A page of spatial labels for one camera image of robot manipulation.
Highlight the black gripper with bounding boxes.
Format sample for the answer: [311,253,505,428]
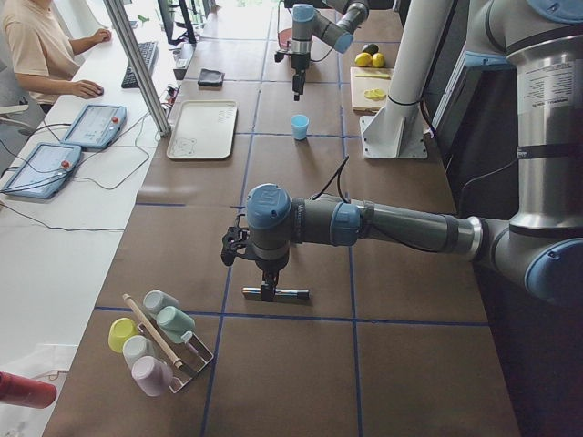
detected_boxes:
[291,53,311,101]
[255,259,288,301]

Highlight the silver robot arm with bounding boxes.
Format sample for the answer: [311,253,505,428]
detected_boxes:
[274,1,370,102]
[221,1,582,306]

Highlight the light blue cup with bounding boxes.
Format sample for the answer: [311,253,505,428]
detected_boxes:
[290,114,310,140]

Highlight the mint cup on rack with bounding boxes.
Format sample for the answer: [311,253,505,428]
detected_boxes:
[156,306,195,343]

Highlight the white cup rack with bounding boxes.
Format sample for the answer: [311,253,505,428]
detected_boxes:
[123,294,214,394]

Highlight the grey cup on rack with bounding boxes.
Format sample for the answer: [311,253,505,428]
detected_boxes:
[142,290,179,316]

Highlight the pink cup on rack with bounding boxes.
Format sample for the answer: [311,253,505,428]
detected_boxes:
[131,356,173,397]

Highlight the white cup on rack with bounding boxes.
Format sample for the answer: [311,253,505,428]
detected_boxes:
[122,335,157,370]

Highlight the yellow cup on rack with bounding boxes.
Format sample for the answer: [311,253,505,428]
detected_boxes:
[107,318,138,353]

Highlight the metal muddler with black tip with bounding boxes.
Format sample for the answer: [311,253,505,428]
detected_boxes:
[242,288,310,301]

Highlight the pink bowl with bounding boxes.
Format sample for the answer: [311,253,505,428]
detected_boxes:
[277,27,292,49]

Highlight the wooden cutting board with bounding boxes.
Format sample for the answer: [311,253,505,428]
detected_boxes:
[350,66,393,111]

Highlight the yellow lemon left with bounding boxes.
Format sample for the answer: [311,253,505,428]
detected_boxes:
[354,52,373,67]

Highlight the lemon slices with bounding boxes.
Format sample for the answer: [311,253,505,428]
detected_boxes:
[363,88,386,101]

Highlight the yellow-green plastic knife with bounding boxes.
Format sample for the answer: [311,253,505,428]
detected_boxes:
[354,73,392,80]

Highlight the green avocado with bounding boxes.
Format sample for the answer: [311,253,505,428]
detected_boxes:
[362,43,379,56]

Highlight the folded grey cloth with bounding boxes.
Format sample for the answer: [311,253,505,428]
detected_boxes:
[197,68,225,87]

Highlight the cream bear tray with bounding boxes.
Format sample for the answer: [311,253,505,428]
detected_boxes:
[167,100,238,160]

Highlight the black keyboard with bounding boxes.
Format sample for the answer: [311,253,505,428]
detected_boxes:
[120,40,159,89]

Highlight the teach pendant far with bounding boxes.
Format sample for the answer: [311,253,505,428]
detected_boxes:
[61,104,127,150]

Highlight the teach pendant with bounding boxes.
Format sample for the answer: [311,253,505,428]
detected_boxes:
[61,104,127,150]
[1,143,83,199]

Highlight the teach pendant near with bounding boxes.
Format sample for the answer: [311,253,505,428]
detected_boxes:
[1,143,83,199]

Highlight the person in beige shirt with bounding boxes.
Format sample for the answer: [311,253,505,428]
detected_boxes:
[1,1,112,113]

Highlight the red bottle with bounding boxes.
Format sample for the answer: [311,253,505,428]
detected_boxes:
[1,372,57,409]

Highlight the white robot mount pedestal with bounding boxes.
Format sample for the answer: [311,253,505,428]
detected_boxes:
[360,0,454,159]

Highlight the aluminium frame post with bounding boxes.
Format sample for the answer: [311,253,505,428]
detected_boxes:
[104,0,171,137]

